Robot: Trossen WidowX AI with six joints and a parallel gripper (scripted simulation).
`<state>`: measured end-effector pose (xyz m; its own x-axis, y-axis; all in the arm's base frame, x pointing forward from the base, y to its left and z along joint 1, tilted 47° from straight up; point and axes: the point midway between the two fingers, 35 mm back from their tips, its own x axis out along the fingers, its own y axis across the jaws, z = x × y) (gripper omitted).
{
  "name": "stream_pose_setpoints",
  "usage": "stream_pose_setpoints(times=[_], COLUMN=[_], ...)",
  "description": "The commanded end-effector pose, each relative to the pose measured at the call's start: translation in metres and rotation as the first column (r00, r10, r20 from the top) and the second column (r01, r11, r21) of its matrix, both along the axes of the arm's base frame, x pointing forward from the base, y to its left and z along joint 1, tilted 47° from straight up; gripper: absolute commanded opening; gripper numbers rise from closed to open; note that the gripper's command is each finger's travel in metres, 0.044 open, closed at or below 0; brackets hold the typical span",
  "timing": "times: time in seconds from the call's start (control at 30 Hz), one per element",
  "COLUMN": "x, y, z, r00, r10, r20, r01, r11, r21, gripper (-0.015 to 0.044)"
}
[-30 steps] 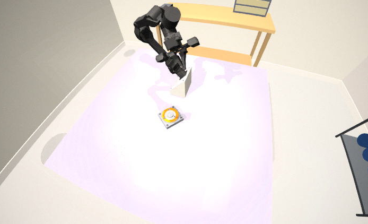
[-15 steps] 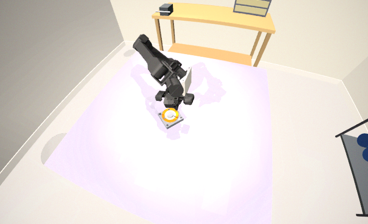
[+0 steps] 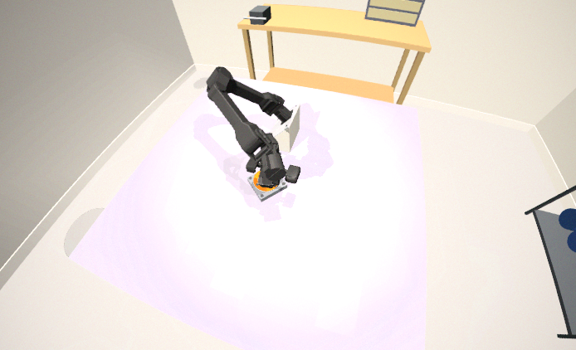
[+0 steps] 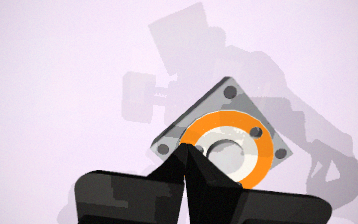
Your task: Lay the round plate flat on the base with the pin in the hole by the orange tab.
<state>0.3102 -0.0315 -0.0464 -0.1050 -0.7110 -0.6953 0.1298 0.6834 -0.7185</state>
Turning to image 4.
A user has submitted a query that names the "orange round plate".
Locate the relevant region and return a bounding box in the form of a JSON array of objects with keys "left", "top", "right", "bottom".
[{"left": 179, "top": 109, "right": 273, "bottom": 189}]

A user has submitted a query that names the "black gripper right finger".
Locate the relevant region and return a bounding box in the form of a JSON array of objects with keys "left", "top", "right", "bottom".
[{"left": 185, "top": 143, "right": 332, "bottom": 224}]

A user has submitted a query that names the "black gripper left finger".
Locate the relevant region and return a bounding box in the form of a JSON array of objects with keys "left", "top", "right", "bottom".
[{"left": 74, "top": 143, "right": 188, "bottom": 224}]

